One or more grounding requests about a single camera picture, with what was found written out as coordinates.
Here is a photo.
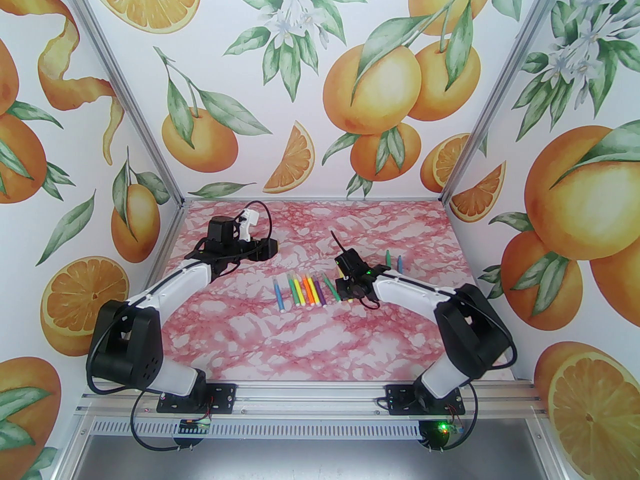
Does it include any pink marbled plate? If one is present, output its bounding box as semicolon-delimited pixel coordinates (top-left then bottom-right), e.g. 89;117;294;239
107;199;518;383

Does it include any perforated metal strip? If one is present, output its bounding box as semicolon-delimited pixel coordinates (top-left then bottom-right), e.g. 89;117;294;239
82;418;543;441

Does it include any black round device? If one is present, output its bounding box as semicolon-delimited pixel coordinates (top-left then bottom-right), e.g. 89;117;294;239
419;419;451;453

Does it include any aluminium mounting rail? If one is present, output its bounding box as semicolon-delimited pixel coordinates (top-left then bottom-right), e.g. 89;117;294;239
75;377;548;421

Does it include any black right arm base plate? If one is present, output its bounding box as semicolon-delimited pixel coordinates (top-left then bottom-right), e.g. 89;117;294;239
385;384;466;415

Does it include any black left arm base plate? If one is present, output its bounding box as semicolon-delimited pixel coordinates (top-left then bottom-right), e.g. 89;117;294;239
156;383;237;414

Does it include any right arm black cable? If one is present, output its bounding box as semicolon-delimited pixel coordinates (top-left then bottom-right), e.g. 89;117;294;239
450;288;517;371

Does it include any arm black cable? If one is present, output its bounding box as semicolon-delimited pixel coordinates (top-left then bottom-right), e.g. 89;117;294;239
450;288;517;371
85;313;151;399

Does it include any right base black cable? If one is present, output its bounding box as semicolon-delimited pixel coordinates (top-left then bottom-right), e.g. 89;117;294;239
422;383;479;453

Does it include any base black cable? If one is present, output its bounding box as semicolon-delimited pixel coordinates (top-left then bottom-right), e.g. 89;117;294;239
422;383;479;453
130;385;211;453

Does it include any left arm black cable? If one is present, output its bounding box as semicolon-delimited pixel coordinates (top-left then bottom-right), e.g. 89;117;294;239
85;313;151;399

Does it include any aluminium frame post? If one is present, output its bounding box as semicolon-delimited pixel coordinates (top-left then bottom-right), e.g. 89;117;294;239
59;0;185;208
439;0;575;205

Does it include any left base black cable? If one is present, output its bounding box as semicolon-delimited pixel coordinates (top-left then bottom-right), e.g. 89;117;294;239
130;385;211;453

